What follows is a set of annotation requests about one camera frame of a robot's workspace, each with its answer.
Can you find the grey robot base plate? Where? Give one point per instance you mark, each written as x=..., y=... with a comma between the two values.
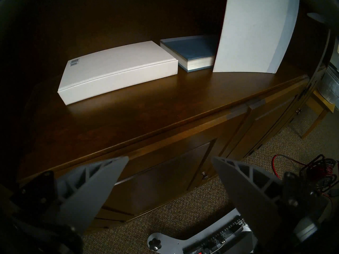
x=172, y=243

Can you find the blue cover book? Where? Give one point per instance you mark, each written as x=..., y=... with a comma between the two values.
x=193, y=49

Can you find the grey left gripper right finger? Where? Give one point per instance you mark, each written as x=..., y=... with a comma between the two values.
x=251, y=198

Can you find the large white book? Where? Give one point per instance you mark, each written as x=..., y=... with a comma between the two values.
x=251, y=33

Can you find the white book with barcode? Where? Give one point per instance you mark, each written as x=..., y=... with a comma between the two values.
x=114, y=68

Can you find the light wooden side table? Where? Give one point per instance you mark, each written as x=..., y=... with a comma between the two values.
x=317, y=116

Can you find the black base knob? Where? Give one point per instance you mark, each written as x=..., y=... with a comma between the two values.
x=155, y=245

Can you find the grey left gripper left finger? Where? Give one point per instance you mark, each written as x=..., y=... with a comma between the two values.
x=92, y=187

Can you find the dark wooden bookshelf cabinet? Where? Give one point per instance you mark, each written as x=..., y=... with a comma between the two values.
x=159, y=110

